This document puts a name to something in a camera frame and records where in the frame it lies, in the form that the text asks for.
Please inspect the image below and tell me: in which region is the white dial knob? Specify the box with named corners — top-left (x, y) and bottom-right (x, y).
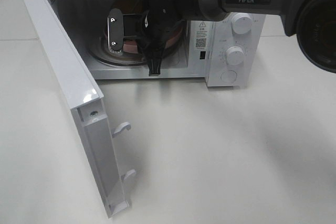
top-left (231, 13), bottom-right (253, 35)
top-left (225, 46), bottom-right (245, 66)

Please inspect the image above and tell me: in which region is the glass microwave turntable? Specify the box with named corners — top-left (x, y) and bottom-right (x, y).
top-left (87, 37), bottom-right (184, 67)

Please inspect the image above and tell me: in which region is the white microwave door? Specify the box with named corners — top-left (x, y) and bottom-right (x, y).
top-left (23, 0), bottom-right (136, 217)

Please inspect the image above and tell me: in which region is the lower white dial knob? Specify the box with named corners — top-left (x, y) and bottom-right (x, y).
top-left (225, 46), bottom-right (245, 66)

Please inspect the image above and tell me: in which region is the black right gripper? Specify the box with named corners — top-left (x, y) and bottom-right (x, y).
top-left (107, 0), bottom-right (182, 76)

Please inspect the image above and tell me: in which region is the pink plate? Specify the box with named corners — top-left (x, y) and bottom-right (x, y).
top-left (104, 0), bottom-right (184, 55)

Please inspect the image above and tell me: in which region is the upper white dial knob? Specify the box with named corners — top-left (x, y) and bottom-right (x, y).
top-left (231, 13), bottom-right (253, 35)

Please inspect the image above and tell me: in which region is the round door release button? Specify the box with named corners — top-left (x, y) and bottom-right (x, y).
top-left (221, 70), bottom-right (238, 83)

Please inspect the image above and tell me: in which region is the white microwave oven body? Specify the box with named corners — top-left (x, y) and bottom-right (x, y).
top-left (49, 0), bottom-right (265, 87)

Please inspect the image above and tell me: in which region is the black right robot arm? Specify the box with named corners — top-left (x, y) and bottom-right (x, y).
top-left (107, 0), bottom-right (335, 76)

